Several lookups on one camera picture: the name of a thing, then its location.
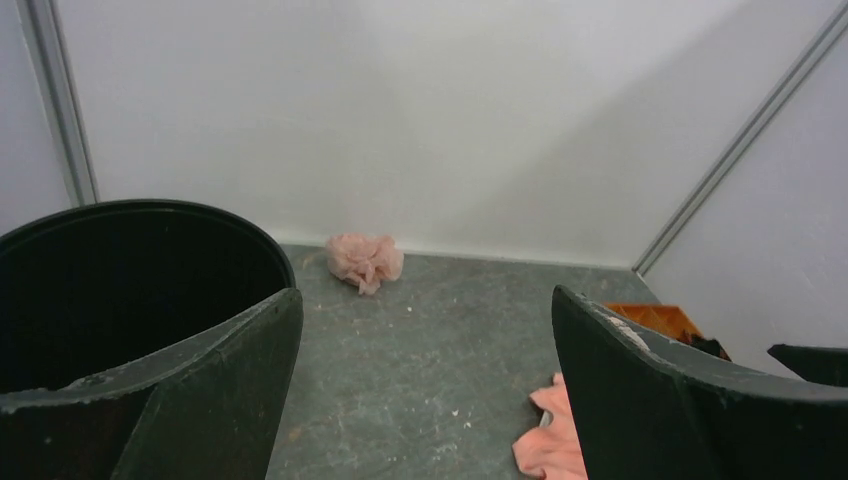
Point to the salmon pink cloth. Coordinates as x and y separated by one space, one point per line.
551 449

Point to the orange compartment tray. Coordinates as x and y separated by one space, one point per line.
671 321

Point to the right aluminium corner post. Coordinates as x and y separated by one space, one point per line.
832 30

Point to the aluminium corner post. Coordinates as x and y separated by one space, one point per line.
45 41
832 30

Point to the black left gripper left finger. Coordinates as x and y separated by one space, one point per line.
206 407

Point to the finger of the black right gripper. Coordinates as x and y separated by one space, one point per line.
821 365

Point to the black plastic trash bin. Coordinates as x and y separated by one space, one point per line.
93 288

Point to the pink plastic trash bag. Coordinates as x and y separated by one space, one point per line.
364 261

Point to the left aluminium corner post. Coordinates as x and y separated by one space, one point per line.
45 41

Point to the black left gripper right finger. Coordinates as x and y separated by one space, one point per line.
646 406

